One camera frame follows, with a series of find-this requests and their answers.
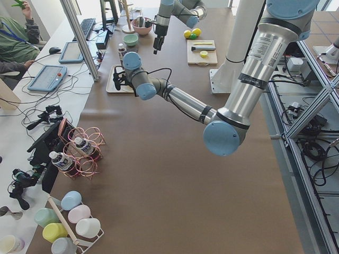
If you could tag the pink bowl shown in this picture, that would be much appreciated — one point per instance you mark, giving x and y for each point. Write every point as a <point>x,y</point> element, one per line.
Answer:
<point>145,30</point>

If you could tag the aluminium frame post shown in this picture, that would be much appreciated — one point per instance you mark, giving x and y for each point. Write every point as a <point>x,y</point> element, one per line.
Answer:
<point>82,43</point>

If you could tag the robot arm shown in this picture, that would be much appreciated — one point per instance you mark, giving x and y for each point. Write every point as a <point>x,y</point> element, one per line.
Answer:
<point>282,23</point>
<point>188,12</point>

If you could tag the pink cup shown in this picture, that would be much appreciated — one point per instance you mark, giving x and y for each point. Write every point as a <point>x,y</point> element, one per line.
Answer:
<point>78,213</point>

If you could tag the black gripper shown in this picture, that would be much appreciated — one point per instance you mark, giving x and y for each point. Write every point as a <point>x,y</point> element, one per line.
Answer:
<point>126,83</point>
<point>160,30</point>

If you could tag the tea bottle front of rack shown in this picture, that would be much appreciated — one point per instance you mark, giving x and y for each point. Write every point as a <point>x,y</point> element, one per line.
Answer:
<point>65,163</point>

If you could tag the upper whole lemon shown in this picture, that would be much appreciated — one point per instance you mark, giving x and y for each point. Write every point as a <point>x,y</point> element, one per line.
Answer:
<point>197,32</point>

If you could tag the lower whole lemon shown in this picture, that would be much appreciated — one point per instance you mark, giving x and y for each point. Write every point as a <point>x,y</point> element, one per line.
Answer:
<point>187,33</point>

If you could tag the teach pendant tablet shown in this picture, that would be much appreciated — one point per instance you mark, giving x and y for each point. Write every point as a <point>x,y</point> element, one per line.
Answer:
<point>48,78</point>
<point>71,54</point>

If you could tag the metal scoop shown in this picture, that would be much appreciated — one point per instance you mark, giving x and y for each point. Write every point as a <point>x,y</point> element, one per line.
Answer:
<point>140,22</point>

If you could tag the lemon half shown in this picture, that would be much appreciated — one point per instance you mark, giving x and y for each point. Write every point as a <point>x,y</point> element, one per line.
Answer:
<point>203,54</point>

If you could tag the seated person green shirt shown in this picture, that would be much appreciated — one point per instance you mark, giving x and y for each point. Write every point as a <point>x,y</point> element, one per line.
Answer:
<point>18,42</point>

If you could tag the yellow cup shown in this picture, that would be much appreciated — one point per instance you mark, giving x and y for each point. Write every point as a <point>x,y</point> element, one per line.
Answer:
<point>53,231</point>

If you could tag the black computer mouse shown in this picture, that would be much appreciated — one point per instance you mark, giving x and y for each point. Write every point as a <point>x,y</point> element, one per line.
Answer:
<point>54,50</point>

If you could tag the white cup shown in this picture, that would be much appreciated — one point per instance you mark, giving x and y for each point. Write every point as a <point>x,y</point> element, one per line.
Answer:
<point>88,227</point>

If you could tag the green bowl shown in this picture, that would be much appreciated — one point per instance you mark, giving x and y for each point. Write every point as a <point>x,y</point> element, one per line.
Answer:
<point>131,40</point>

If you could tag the steel muddler black tip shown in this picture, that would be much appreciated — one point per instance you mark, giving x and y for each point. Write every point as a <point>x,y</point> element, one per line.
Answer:
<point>202,48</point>

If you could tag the white cup rack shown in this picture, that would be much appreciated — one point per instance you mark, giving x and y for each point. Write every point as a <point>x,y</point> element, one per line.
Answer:
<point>83,244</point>

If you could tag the mint green cup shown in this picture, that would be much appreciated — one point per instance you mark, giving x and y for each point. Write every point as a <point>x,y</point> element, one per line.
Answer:
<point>45,216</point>

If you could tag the tea bottle of rack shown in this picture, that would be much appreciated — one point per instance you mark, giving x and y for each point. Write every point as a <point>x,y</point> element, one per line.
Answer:
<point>87,148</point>
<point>65,163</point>

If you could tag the light blue cup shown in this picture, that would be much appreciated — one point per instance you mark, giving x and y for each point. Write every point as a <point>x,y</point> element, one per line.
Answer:
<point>71,200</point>

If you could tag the tea bottle back of rack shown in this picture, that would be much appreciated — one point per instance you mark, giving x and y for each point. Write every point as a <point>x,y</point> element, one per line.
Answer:
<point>87,148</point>

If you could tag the far teach pendant tablet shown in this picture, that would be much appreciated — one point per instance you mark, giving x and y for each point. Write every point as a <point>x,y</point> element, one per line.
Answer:
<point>71,54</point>

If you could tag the tea bottle on tray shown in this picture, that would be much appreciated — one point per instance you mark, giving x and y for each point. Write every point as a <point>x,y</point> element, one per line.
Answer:
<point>121,51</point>

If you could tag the yellow plastic knife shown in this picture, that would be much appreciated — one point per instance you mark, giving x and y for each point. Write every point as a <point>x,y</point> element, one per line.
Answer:
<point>203,43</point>

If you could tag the green lime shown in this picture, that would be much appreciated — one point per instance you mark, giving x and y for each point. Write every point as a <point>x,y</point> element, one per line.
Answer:
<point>193,36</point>

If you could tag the whole lemon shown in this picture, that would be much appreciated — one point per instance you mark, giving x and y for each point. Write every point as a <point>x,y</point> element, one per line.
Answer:
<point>187,33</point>
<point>197,32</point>

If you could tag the copper wire bottle rack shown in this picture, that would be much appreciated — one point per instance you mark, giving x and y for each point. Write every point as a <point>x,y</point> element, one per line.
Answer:
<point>87,167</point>

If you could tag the near teach pendant tablet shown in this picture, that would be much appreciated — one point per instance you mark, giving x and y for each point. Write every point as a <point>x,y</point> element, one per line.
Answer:
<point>48,78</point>

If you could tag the grey cup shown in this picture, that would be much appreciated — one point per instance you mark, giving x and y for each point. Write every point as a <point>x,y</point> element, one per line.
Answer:
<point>63,246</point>

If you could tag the bamboo cutting board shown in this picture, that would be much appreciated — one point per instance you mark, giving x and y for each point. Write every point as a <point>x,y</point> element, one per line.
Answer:
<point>194,58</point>

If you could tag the wooden mug tree stand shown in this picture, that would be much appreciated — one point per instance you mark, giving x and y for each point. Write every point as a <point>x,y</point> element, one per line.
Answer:
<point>127,29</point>

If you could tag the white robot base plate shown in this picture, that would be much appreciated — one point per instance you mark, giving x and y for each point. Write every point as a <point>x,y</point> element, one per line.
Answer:
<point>221,81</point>

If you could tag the black keyboard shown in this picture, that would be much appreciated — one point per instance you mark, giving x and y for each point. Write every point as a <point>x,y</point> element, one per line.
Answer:
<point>86,26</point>

